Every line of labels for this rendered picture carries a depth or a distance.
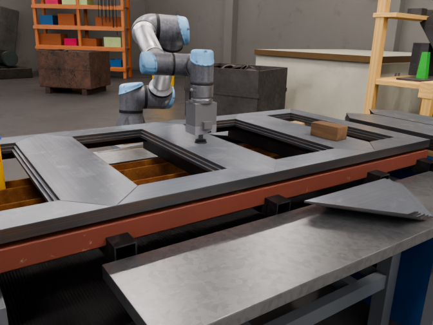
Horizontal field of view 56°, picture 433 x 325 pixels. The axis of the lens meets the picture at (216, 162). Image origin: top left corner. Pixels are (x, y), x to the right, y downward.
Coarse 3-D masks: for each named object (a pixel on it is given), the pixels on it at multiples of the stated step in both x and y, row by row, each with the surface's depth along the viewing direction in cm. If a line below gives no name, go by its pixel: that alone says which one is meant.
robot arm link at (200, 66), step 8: (192, 56) 130; (200, 56) 128; (208, 56) 129; (192, 64) 130; (200, 64) 129; (208, 64) 129; (192, 72) 131; (200, 72) 130; (208, 72) 130; (192, 80) 132; (200, 80) 130; (208, 80) 131
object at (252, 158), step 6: (240, 156) 125; (246, 156) 125; (252, 156) 125; (258, 156) 126; (264, 156) 126; (216, 162) 118; (222, 162) 118; (228, 162) 118; (234, 162) 118; (240, 162) 119; (246, 162) 119; (252, 162) 119
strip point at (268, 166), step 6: (258, 162) 119; (264, 162) 119; (270, 162) 119; (228, 168) 113; (234, 168) 113; (240, 168) 113; (246, 168) 114; (252, 168) 114; (258, 168) 114; (264, 168) 114; (270, 168) 114
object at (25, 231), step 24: (312, 120) 188; (0, 144) 131; (168, 144) 140; (312, 144) 145; (408, 144) 146; (24, 168) 115; (216, 168) 116; (312, 168) 120; (48, 192) 96; (192, 192) 97; (216, 192) 102; (72, 216) 82; (96, 216) 85; (120, 216) 88; (0, 240) 76
